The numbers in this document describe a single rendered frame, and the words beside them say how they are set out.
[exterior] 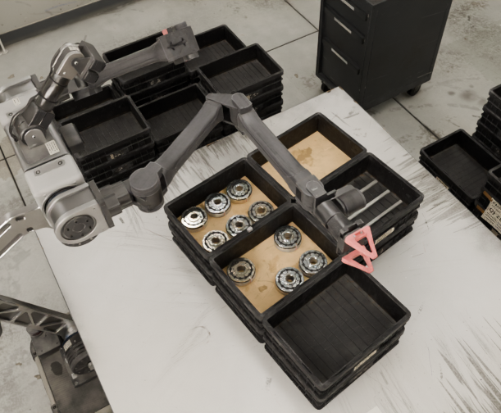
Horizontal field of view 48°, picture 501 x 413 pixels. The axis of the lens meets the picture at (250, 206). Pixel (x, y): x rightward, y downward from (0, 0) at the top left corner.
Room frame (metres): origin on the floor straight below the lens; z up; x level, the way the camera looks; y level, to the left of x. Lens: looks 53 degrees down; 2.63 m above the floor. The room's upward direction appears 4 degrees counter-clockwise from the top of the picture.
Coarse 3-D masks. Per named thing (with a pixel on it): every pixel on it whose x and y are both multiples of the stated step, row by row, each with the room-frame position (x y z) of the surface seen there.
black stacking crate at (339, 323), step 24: (312, 288) 0.92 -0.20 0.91; (336, 288) 0.96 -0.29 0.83; (360, 288) 0.95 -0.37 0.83; (288, 312) 0.86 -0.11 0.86; (312, 312) 0.87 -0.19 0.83; (336, 312) 0.87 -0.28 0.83; (360, 312) 0.86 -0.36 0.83; (384, 312) 0.86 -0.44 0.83; (264, 336) 0.80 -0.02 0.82; (288, 336) 0.79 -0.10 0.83; (312, 336) 0.78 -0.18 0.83; (336, 336) 0.78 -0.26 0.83; (360, 336) 0.77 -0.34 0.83; (288, 360) 0.71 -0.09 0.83; (312, 360) 0.70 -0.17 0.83; (336, 360) 0.70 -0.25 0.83; (312, 384) 0.61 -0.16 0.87; (336, 384) 0.62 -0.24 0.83
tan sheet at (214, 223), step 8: (224, 192) 1.43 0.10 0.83; (256, 192) 1.42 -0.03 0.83; (256, 200) 1.38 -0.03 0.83; (264, 200) 1.37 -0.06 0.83; (232, 208) 1.34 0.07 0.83; (240, 208) 1.34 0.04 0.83; (208, 216) 1.31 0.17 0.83; (224, 216) 1.31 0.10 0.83; (208, 224) 1.27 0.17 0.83; (216, 224) 1.27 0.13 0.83; (224, 224) 1.27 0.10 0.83; (200, 232) 1.24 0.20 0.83; (200, 240) 1.20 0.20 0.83
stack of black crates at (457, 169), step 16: (432, 144) 2.03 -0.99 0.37; (448, 144) 2.08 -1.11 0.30; (464, 144) 2.07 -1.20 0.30; (480, 144) 2.00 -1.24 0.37; (432, 160) 1.92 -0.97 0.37; (448, 160) 2.00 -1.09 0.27; (464, 160) 1.99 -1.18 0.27; (480, 160) 1.96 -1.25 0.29; (496, 160) 1.89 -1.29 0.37; (448, 176) 1.80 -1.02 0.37; (464, 176) 1.88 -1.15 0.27; (480, 176) 1.87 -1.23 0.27; (464, 192) 1.69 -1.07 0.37; (480, 192) 1.77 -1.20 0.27
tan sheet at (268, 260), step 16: (272, 240) 1.18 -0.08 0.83; (304, 240) 1.17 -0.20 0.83; (240, 256) 1.12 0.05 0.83; (256, 256) 1.11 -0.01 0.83; (272, 256) 1.11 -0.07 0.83; (288, 256) 1.10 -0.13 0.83; (256, 272) 1.05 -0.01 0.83; (272, 272) 1.04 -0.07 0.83; (240, 288) 0.98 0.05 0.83; (256, 288) 0.98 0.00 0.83; (272, 288) 0.97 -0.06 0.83; (256, 304) 0.92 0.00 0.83; (272, 304) 0.91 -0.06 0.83
